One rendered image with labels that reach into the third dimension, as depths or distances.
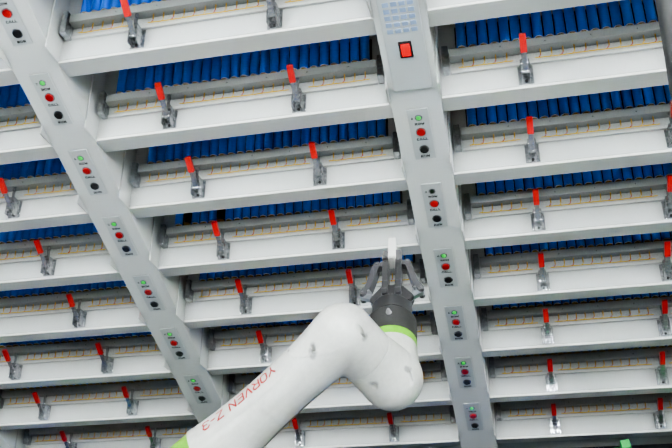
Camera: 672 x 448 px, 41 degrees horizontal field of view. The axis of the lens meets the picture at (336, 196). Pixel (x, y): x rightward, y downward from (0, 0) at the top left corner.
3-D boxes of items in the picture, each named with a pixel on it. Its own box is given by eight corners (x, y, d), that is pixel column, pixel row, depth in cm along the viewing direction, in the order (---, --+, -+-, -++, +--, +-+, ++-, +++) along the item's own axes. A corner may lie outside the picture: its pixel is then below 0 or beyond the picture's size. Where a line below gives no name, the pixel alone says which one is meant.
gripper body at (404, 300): (372, 337, 170) (373, 304, 177) (416, 334, 168) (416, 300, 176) (366, 308, 165) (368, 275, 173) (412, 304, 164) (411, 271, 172)
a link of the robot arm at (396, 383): (385, 433, 155) (437, 407, 151) (339, 393, 150) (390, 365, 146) (386, 373, 167) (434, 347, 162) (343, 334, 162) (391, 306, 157)
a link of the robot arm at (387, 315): (413, 319, 159) (362, 323, 160) (420, 365, 165) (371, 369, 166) (413, 296, 163) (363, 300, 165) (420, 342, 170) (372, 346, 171)
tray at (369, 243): (422, 253, 198) (416, 234, 189) (164, 276, 209) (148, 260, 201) (419, 174, 207) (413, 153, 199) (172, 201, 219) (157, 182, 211)
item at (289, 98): (394, 117, 173) (382, 75, 162) (105, 152, 185) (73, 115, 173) (392, 34, 183) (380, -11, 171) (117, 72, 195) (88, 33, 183)
